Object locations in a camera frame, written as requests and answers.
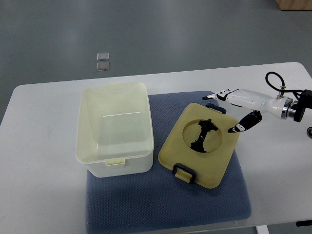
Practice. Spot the lower floor plate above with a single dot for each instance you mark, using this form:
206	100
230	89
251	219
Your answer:
103	66

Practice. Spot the blue grey mat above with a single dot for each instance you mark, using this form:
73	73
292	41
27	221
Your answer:
156	200

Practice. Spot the yellow box lid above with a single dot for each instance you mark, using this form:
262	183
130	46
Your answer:
199	148

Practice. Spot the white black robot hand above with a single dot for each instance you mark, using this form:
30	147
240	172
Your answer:
280	107

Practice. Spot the white table leg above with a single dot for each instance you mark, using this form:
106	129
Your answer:
262	229

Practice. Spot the floor plate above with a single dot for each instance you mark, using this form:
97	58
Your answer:
102	56
103	66

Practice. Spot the wooden box corner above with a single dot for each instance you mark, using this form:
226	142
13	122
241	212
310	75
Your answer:
295	5

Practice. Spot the white storage box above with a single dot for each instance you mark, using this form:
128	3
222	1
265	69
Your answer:
115	134

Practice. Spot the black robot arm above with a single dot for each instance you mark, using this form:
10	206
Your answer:
301	107

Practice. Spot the upper floor plate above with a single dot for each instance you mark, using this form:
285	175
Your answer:
102	56

